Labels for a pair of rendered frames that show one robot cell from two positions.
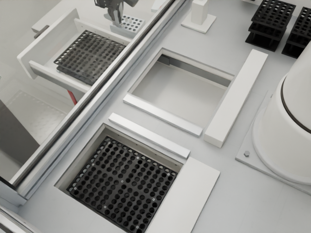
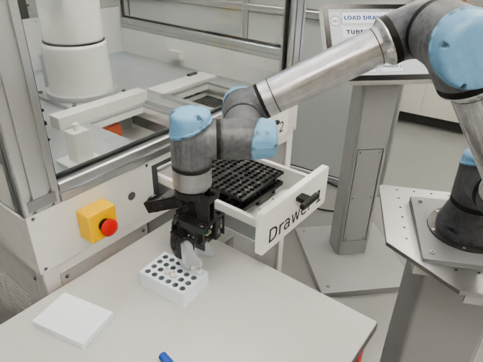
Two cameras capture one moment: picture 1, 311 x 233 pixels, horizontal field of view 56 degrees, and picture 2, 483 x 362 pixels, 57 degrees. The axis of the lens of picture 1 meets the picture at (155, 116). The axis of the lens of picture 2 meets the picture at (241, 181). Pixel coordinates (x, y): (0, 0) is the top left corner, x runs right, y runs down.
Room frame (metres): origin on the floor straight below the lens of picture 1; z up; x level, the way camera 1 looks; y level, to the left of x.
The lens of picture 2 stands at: (1.70, 0.25, 1.45)
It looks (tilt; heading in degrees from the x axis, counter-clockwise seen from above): 30 degrees down; 182
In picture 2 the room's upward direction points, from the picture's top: 1 degrees clockwise
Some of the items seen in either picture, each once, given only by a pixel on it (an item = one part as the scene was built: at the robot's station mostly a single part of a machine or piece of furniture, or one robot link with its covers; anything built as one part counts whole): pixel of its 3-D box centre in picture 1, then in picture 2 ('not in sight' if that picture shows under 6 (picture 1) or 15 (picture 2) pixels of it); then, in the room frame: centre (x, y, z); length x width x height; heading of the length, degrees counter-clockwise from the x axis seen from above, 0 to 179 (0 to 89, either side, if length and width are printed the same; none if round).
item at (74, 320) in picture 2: not in sight; (73, 319); (1.10, -0.10, 0.77); 0.13 x 0.09 x 0.02; 68
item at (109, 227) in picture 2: not in sight; (108, 226); (0.93, -0.07, 0.88); 0.04 x 0.03 x 0.04; 145
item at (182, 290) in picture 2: not in sight; (174, 278); (0.98, 0.08, 0.78); 0.12 x 0.08 x 0.04; 60
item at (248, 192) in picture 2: not in sight; (261, 184); (0.76, 0.26, 0.90); 0.18 x 0.02 x 0.01; 145
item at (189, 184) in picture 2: not in sight; (192, 176); (0.97, 0.13, 1.03); 0.08 x 0.08 x 0.05
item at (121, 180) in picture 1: (123, 185); not in sight; (0.26, 0.10, 0.87); 0.22 x 0.18 x 0.06; 55
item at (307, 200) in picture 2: not in sight; (305, 199); (0.83, 0.37, 0.91); 0.07 x 0.04 x 0.01; 145
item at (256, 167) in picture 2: not in sight; (228, 181); (0.70, 0.18, 0.87); 0.22 x 0.18 x 0.06; 55
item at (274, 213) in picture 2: not in sight; (294, 206); (0.82, 0.34, 0.87); 0.29 x 0.02 x 0.11; 145
